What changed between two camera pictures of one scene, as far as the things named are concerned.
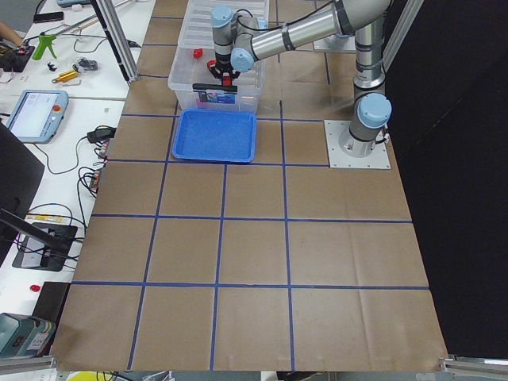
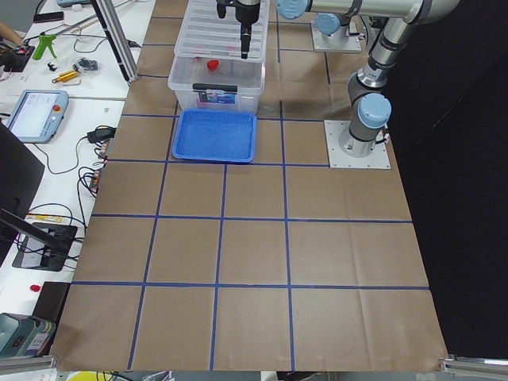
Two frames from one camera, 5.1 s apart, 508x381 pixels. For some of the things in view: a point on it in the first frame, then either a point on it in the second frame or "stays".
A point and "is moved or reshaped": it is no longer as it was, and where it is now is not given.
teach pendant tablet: x=36 y=115 stays
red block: x=226 y=81 is moved or reshaped
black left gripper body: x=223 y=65 -> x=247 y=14
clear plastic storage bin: x=197 y=45 stays
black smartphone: x=48 y=17 stays
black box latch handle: x=214 y=86 stays
